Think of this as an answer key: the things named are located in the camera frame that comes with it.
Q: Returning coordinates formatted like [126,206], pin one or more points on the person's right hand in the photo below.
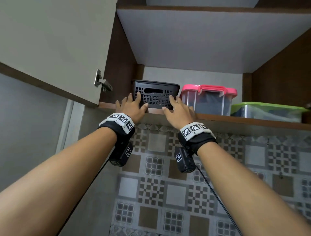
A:
[182,115]

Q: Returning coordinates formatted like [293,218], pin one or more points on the person's left hand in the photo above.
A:
[131,109]

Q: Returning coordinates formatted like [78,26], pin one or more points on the black perforated plastic basket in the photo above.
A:
[155,93]

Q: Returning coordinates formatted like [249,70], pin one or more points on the pink lidded plastic container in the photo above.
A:
[209,97]

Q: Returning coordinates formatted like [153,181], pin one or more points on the brown wooden cabinet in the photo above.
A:
[194,41]

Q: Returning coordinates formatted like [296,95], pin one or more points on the green lidded plastic container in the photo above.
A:
[267,111]

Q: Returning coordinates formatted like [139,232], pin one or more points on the beige cabinet door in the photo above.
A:
[53,43]

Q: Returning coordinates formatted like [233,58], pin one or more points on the person's right forearm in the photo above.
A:
[252,194]

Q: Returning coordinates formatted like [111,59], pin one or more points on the person's left forearm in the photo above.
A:
[53,189]

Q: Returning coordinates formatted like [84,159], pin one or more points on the silver door hinge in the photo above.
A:
[100,80]

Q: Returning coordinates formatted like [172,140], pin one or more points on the left black marker wristband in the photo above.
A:
[119,124]

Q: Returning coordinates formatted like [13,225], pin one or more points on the black marker wristband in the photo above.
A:
[119,124]
[196,137]

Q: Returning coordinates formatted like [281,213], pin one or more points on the right black marker wristband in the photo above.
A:
[196,137]

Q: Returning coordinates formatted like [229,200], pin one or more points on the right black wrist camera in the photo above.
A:
[184,160]

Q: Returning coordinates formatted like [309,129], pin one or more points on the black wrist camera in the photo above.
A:
[184,160]
[121,154]

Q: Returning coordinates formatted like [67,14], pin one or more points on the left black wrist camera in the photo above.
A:
[121,154]

